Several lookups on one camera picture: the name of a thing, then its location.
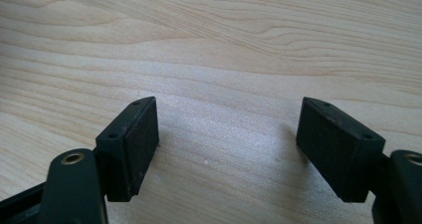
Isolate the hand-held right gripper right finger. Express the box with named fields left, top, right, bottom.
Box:
left=296, top=96, right=387, bottom=204

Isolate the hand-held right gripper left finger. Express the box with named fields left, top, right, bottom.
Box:
left=95, top=96, right=160, bottom=203

